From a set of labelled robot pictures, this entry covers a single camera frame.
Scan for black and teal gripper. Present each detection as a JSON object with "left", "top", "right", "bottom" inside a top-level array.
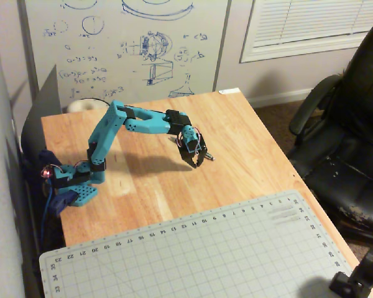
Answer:
[{"left": 179, "top": 125, "right": 210, "bottom": 169}]

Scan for blue and silver pen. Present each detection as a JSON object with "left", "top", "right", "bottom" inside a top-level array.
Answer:
[{"left": 170, "top": 136, "right": 218, "bottom": 161}]

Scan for grey gridded cutting mat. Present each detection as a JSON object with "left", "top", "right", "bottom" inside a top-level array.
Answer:
[{"left": 39, "top": 189, "right": 360, "bottom": 298}]

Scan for white baseboard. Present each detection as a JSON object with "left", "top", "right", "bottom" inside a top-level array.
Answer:
[{"left": 247, "top": 88, "right": 315, "bottom": 108}]

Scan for white tape roll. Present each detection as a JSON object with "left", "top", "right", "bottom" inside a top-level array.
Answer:
[{"left": 67, "top": 98, "right": 110, "bottom": 113}]

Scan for whiteboard with blue drawings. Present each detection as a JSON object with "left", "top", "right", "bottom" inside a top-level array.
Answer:
[{"left": 18, "top": 0, "right": 233, "bottom": 108}]

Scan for dark grey board panel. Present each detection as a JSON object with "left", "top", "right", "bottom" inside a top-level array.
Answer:
[{"left": 20, "top": 64, "right": 63, "bottom": 153}]

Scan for black leather office chair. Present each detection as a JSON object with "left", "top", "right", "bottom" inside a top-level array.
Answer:
[{"left": 288, "top": 14, "right": 373, "bottom": 249}]

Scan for white window blinds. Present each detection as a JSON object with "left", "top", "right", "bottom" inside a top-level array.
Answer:
[{"left": 239, "top": 0, "right": 373, "bottom": 63}]

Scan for red white servo wire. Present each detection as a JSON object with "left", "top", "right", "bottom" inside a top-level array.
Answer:
[{"left": 176, "top": 129, "right": 206, "bottom": 156}]

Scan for blue usb cable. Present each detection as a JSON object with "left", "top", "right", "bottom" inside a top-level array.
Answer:
[{"left": 42, "top": 178, "right": 56, "bottom": 252}]

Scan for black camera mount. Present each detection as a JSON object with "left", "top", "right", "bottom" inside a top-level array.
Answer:
[{"left": 329, "top": 250, "right": 373, "bottom": 294}]

